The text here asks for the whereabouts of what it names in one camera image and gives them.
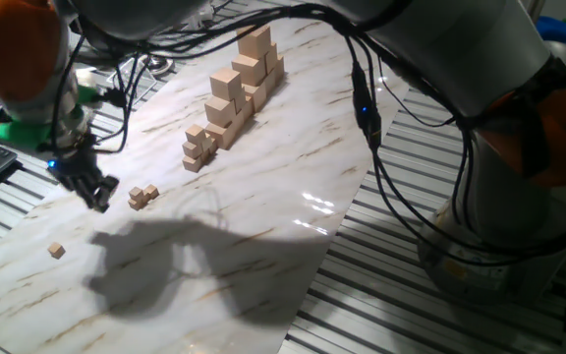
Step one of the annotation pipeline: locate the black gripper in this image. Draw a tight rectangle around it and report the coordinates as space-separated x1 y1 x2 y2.
46 136 120 213

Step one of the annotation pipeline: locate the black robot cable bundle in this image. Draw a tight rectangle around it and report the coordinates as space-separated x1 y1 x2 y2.
49 0 566 269

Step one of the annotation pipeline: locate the green gripper mounting adapter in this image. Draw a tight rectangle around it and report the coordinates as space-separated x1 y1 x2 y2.
0 84 102 148

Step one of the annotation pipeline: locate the aluminium frame post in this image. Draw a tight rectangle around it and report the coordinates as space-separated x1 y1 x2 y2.
521 0 548 24

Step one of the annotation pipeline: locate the white marble pattern board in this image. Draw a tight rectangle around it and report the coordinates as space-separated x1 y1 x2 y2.
0 17 410 354

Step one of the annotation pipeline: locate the round silver fitting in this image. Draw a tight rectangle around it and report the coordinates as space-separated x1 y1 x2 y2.
142 54 175 76

